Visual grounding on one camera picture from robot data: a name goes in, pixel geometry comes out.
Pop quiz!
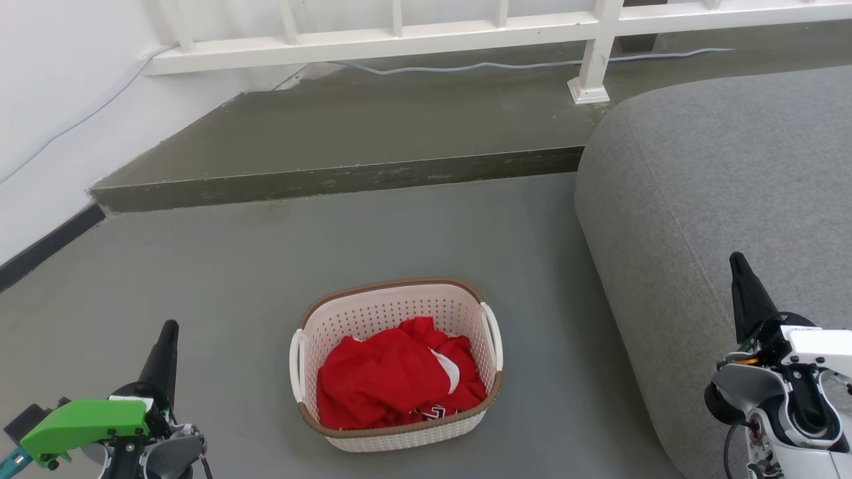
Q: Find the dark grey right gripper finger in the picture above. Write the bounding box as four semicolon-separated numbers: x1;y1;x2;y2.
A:
730;252;779;344

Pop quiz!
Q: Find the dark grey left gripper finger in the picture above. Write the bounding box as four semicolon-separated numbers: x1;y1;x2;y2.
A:
138;320;180;408

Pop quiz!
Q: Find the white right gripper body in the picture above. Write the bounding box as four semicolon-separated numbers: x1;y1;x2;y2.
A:
738;311;852;380

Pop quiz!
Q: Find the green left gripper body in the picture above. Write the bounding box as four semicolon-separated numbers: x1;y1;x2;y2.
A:
20;382;176;468

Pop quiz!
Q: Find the cream perforated laundry basket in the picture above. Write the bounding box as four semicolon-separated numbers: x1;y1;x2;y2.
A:
289;279;504;453

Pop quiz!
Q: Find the grey fabric sofa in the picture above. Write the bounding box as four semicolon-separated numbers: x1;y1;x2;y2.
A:
574;65;852;479

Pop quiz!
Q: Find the black baseboard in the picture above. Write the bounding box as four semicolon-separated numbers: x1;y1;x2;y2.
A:
0;203;107;293

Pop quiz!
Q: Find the red clothing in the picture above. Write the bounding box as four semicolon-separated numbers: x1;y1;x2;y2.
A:
317;317;488;431

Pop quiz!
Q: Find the raised concrete step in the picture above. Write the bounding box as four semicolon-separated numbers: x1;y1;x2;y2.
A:
88;19;852;215

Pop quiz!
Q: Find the white railing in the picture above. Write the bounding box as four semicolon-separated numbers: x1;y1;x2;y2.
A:
143;0;852;105

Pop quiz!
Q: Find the teal left camera plug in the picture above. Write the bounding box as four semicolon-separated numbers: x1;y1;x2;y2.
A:
0;444;32;477

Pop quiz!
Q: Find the white wall cable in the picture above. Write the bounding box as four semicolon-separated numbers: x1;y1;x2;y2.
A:
0;43;177;186

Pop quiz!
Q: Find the light blue floor cable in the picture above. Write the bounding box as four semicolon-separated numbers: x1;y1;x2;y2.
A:
331;47;735;75

